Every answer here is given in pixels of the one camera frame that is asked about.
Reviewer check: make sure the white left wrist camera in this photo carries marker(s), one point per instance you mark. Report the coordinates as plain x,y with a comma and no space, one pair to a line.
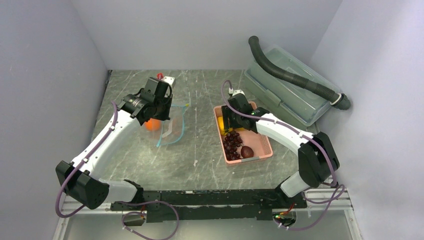
168,79

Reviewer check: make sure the pink perforated plastic basket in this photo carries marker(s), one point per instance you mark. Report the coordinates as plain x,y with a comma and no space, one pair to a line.
259,143

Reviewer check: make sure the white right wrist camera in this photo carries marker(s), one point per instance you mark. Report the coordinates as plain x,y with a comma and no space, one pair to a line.
232,92

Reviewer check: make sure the green lidded storage box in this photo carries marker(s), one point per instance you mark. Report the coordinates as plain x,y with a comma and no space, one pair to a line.
291,104

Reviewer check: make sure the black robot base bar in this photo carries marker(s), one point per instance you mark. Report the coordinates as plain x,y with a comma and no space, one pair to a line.
165,205

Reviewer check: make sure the dark purple grape bunch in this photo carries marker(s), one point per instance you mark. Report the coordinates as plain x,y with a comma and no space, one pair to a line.
232,144

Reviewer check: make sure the clear zip top bag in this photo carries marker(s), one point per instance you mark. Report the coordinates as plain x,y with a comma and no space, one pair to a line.
171,130

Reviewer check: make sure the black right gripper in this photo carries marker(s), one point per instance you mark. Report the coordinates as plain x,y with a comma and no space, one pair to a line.
227,112

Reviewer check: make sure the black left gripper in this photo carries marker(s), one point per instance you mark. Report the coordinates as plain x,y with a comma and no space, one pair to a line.
168,98

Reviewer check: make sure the orange fruit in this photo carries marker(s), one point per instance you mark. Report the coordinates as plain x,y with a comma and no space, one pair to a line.
153,125

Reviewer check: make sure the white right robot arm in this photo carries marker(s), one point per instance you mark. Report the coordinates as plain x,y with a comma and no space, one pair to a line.
316,156

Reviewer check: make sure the dark red round fruit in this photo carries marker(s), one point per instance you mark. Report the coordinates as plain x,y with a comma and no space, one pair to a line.
246,152

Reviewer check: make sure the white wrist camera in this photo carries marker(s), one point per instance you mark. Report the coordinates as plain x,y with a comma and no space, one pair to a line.
232,92
168,79

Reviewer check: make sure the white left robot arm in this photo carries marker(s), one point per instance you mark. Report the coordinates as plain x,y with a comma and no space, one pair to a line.
81,178

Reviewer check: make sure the yellow bell pepper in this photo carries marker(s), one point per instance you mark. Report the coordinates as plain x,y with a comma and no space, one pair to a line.
220,125

